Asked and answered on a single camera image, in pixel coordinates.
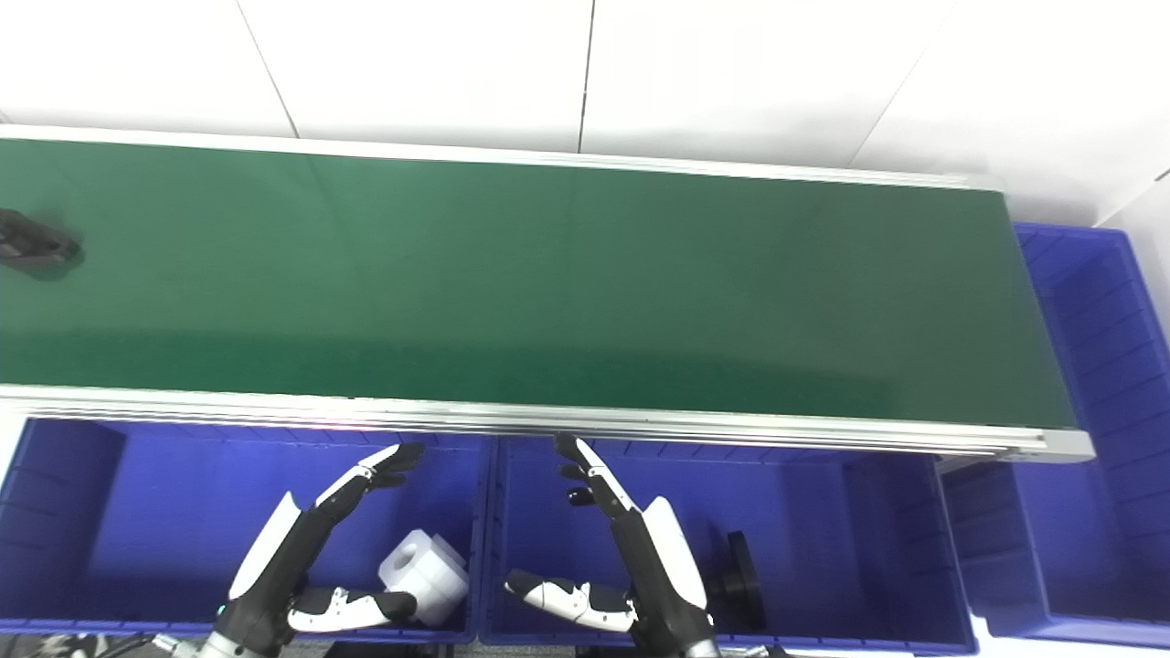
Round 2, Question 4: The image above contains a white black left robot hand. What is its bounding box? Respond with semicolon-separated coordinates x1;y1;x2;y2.
215;442;427;655

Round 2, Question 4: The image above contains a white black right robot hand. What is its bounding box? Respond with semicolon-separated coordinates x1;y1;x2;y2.
505;433;719;655

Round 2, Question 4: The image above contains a black flange part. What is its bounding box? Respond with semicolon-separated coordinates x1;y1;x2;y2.
708;530;767;633
0;208;83;275

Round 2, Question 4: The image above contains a blue plastic bin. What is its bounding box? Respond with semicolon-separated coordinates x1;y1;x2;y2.
0;419;495;645
941;224;1170;648
480;437;979;655

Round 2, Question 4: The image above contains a white cylindrical plastic part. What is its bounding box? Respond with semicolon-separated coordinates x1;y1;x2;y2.
378;529;471;628

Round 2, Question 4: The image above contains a green conveyor belt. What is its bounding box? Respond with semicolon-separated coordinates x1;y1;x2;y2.
0;139;1080;430
0;125;1096;462

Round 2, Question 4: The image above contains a grey floor cable bundle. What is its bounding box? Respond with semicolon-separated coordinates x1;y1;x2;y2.
0;633;138;658

